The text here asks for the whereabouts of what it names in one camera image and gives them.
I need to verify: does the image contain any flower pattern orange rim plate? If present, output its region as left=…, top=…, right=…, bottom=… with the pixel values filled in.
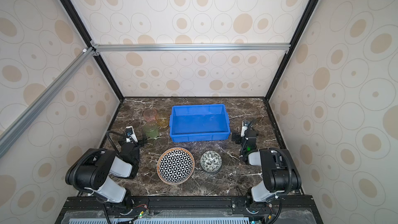
left=157, top=147, right=195, bottom=185

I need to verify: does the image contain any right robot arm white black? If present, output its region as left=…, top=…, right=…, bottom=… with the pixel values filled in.
left=232, top=129, right=302, bottom=207

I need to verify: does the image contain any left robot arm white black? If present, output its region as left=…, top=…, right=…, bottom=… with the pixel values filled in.
left=65, top=127, right=147, bottom=214

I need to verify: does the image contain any blue plastic bin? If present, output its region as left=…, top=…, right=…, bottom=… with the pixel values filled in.
left=170, top=104, right=231, bottom=143

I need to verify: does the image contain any green transparent cup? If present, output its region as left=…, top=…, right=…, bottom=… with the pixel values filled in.
left=143, top=121, right=159, bottom=139

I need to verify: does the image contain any pink transparent cup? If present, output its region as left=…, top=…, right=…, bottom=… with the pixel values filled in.
left=143, top=108, right=157, bottom=122

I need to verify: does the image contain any yellow transparent cup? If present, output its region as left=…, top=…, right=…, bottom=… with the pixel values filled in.
left=155, top=111, right=170, bottom=128

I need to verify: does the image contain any green floral ceramic bowl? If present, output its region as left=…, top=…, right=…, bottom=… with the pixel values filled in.
left=200, top=151, right=222, bottom=174

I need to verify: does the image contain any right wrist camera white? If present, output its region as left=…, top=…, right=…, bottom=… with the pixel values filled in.
left=240, top=120, right=250, bottom=137

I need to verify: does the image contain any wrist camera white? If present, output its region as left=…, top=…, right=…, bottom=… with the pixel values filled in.
left=125, top=126, right=137, bottom=140
left=240, top=120, right=250, bottom=137

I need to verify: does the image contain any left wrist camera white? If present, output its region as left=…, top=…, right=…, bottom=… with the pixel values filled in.
left=125, top=126, right=137, bottom=140

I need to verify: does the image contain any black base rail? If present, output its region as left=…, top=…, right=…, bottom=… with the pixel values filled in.
left=56, top=195, right=323, bottom=224

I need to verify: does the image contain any left diagonal aluminium frame bar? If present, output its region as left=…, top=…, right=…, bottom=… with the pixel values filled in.
left=1, top=47, right=94, bottom=157

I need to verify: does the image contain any horizontal aluminium frame bar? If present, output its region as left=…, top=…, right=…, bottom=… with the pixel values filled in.
left=94, top=43, right=291, bottom=52

